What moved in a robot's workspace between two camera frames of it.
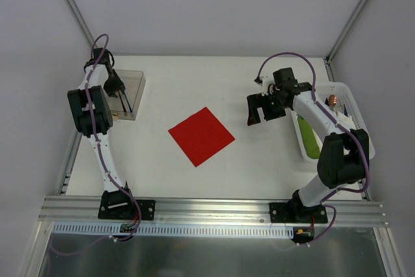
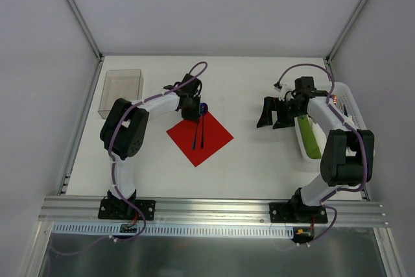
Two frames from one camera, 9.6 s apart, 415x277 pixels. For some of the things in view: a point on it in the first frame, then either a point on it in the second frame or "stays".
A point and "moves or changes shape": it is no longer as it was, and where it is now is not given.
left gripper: [113, 84] to [191, 112]
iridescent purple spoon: [122, 104] moves or changes shape
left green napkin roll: [309, 137] stays
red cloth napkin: [201, 136] stays
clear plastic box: [133, 83] stays
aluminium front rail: [84, 210] stays
